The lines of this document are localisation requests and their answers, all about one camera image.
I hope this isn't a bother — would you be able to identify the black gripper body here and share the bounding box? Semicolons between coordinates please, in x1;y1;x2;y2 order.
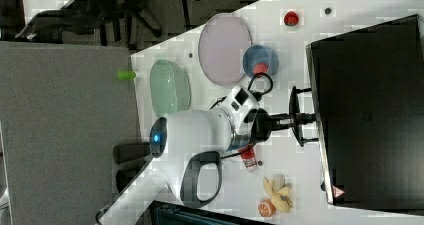
251;109;275;144

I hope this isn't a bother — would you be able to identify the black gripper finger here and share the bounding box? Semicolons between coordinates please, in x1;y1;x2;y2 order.
272;123;299;131
272;113;316;124

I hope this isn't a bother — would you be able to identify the black toaster oven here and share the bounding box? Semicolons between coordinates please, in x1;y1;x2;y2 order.
306;14;423;216

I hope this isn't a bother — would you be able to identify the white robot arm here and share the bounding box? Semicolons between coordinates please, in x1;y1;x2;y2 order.
96;86;316;225

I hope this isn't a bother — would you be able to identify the red ketchup bottle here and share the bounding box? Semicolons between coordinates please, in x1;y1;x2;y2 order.
239;145;257;172

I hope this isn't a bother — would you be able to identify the toy strawberry in bowl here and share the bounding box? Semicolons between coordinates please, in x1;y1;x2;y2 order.
253;62;269;75

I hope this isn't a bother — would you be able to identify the toy peeled banana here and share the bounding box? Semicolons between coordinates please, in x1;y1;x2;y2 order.
263;175;293;213

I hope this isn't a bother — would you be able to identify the small blue bowl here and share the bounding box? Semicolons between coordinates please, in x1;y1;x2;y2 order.
242;45;279;78

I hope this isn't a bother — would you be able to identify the toy orange half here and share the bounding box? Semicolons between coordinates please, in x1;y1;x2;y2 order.
257;199;276;217

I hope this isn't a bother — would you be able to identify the grey round plate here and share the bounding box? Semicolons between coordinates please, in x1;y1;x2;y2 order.
198;13;252;86

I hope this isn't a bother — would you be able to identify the green perforated colander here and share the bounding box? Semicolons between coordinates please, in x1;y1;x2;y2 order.
149;59;191;117

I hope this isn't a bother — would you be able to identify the loose toy strawberry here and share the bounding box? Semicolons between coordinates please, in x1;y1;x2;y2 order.
284;11;299;26

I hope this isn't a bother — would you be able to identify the green cylinder peg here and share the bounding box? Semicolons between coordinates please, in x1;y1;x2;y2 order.
117;70;137;80

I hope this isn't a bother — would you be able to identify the black office chair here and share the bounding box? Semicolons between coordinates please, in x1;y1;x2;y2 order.
15;0;162;46

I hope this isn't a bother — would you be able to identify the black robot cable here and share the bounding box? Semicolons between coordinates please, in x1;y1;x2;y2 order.
209;72;275;111

